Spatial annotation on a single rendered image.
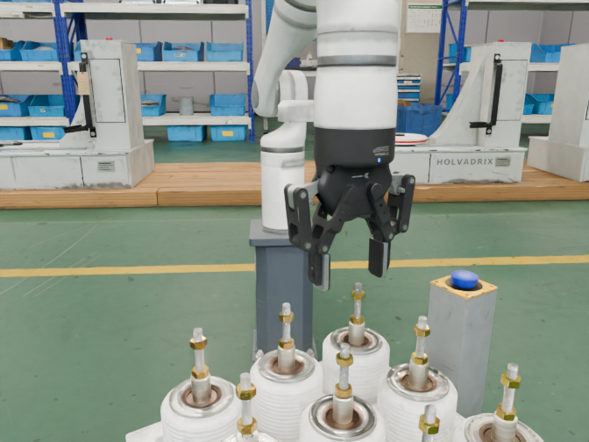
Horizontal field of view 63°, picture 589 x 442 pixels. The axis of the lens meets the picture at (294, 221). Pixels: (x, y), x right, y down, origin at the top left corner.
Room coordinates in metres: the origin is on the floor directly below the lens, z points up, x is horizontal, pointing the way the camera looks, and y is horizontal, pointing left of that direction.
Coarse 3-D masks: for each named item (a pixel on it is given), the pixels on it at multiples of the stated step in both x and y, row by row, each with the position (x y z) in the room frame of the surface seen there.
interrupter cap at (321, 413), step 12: (324, 396) 0.48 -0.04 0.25; (312, 408) 0.46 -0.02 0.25; (324, 408) 0.46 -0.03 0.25; (360, 408) 0.46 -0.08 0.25; (372, 408) 0.46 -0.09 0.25; (312, 420) 0.44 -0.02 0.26; (324, 420) 0.44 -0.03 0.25; (360, 420) 0.44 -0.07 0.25; (372, 420) 0.44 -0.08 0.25; (324, 432) 0.42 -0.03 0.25; (336, 432) 0.42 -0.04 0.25; (348, 432) 0.42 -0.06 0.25; (360, 432) 0.42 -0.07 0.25
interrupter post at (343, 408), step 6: (336, 396) 0.45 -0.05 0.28; (336, 402) 0.44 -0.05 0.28; (342, 402) 0.44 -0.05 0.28; (348, 402) 0.44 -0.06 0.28; (336, 408) 0.44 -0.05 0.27; (342, 408) 0.44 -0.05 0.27; (348, 408) 0.44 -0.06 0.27; (336, 414) 0.44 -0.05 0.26; (342, 414) 0.44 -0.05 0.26; (348, 414) 0.44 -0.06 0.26; (336, 420) 0.44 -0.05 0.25; (342, 420) 0.44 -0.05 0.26; (348, 420) 0.44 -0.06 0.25
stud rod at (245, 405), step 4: (240, 376) 0.39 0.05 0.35; (244, 376) 0.38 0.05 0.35; (248, 376) 0.38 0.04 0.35; (240, 380) 0.38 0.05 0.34; (244, 380) 0.38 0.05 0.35; (248, 380) 0.38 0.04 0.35; (240, 384) 0.39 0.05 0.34; (244, 384) 0.38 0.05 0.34; (248, 384) 0.38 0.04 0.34; (244, 388) 0.38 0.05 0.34; (248, 388) 0.38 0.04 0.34; (248, 400) 0.38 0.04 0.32; (244, 404) 0.38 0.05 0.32; (248, 404) 0.38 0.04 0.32; (244, 408) 0.38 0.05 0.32; (248, 408) 0.38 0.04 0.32; (244, 412) 0.38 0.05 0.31; (248, 412) 0.38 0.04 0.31; (244, 416) 0.38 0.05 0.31; (248, 416) 0.38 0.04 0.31; (244, 420) 0.38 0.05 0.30; (248, 420) 0.38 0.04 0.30; (244, 436) 0.38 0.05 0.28; (248, 436) 0.38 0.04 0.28
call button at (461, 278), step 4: (452, 272) 0.68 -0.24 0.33; (456, 272) 0.68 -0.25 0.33; (460, 272) 0.68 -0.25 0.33; (464, 272) 0.68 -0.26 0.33; (468, 272) 0.68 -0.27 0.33; (452, 276) 0.67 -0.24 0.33; (456, 276) 0.66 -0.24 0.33; (460, 276) 0.66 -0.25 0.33; (464, 276) 0.66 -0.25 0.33; (468, 276) 0.66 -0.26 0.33; (472, 276) 0.66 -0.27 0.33; (476, 276) 0.66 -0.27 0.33; (452, 280) 0.67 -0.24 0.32; (456, 280) 0.66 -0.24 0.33; (460, 280) 0.65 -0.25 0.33; (464, 280) 0.65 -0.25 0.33; (468, 280) 0.65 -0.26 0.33; (472, 280) 0.65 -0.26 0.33; (476, 280) 0.65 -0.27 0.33; (456, 284) 0.66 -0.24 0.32; (460, 284) 0.66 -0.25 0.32; (464, 284) 0.65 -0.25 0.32; (468, 284) 0.65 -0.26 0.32; (472, 284) 0.65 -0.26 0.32
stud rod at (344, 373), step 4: (344, 344) 0.45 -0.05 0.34; (348, 344) 0.45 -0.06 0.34; (340, 348) 0.45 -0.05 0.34; (344, 348) 0.45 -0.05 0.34; (348, 348) 0.45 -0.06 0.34; (340, 352) 0.45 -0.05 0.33; (344, 352) 0.45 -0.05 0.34; (348, 352) 0.45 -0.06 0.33; (340, 356) 0.45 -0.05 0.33; (344, 356) 0.45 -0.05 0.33; (348, 356) 0.45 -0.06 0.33; (340, 368) 0.45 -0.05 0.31; (344, 368) 0.45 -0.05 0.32; (348, 368) 0.45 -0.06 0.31; (340, 372) 0.45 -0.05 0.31; (344, 372) 0.45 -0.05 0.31; (348, 372) 0.45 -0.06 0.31; (340, 376) 0.45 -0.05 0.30; (344, 376) 0.45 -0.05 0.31; (348, 376) 0.45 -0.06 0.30; (340, 380) 0.45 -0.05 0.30; (344, 380) 0.45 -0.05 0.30; (348, 380) 0.45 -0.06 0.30; (340, 384) 0.45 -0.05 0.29; (344, 384) 0.45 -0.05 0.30; (340, 388) 0.45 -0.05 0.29; (344, 388) 0.45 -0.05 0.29
